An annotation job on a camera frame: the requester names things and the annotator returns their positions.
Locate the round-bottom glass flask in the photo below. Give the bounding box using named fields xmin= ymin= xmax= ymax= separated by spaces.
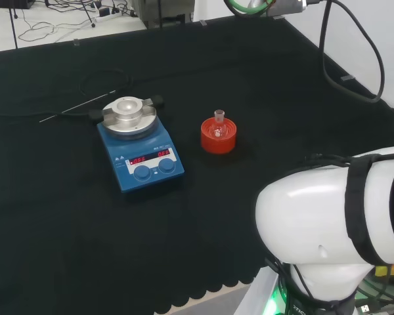
xmin=209 ymin=109 xmax=229 ymax=139

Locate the heater with blue base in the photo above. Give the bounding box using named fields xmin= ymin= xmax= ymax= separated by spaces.
xmin=87 ymin=94 xmax=186 ymax=195

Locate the steel probe rod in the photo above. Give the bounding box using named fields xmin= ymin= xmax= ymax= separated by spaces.
xmin=39 ymin=90 xmax=117 ymax=123

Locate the black cloth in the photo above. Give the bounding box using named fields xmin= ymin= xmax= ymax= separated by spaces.
xmin=0 ymin=14 xmax=394 ymax=315

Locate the white power strip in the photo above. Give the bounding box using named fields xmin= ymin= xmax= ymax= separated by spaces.
xmin=94 ymin=7 xmax=123 ymax=24

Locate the black tripod pole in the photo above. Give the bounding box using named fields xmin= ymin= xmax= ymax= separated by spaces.
xmin=11 ymin=0 xmax=20 ymax=51

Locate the red flask stand ring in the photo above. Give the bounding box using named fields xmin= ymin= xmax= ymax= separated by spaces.
xmin=200 ymin=117 xmax=238 ymax=156

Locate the thin black probe cable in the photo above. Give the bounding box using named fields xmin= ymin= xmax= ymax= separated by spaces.
xmin=79 ymin=68 xmax=134 ymax=98

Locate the green cable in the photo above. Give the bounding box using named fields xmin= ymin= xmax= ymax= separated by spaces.
xmin=224 ymin=0 xmax=274 ymax=16

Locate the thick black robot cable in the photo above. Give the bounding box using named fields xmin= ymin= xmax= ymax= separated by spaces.
xmin=318 ymin=0 xmax=386 ymax=104

